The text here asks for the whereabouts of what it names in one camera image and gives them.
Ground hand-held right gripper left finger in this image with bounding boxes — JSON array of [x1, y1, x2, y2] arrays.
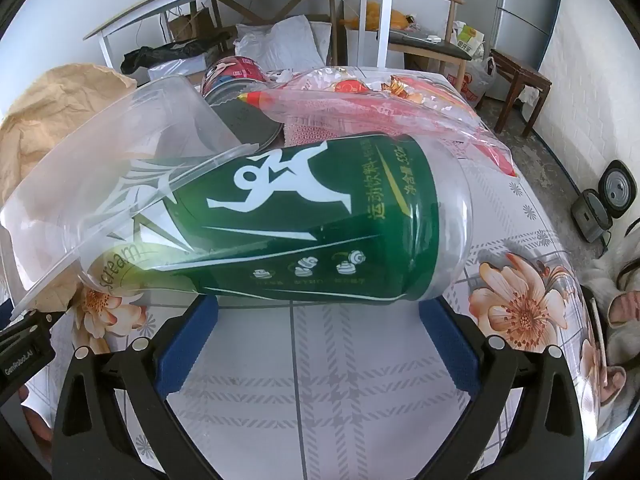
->
[[52, 294, 221, 480]]

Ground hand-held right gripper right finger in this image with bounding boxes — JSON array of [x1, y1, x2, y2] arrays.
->
[[419, 296, 586, 480]]

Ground clear red-printed plastic bag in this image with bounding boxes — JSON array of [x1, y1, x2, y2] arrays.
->
[[240, 65, 518, 178]]

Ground red tin can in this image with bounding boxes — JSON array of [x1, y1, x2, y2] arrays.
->
[[200, 56, 283, 153]]

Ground black round appliance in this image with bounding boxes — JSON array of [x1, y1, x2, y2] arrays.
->
[[571, 159, 640, 245]]

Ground brown paper bag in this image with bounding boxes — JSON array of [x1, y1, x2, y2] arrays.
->
[[0, 62, 138, 316]]

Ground white plastic bag red print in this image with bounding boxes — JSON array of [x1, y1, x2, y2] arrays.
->
[[447, 57, 496, 108]]

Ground dark wooden stool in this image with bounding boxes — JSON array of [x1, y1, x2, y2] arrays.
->
[[487, 49, 553, 136]]

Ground black cloth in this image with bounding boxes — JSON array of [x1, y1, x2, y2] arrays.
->
[[120, 35, 236, 73]]

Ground wooden armchair with dark cushion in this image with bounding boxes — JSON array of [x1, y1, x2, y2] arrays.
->
[[330, 0, 483, 78]]

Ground white bag with green print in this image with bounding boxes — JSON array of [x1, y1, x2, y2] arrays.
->
[[450, 20, 486, 58]]

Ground white quilted mattress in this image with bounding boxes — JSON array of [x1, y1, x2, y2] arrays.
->
[[537, 0, 640, 176]]

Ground brown cardboard box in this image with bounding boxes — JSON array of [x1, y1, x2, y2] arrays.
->
[[167, 5, 218, 43]]

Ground yellow plush toy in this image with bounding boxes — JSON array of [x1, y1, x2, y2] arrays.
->
[[345, 0, 411, 31]]

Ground silver refrigerator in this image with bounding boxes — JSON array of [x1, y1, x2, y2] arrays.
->
[[487, 0, 568, 61]]

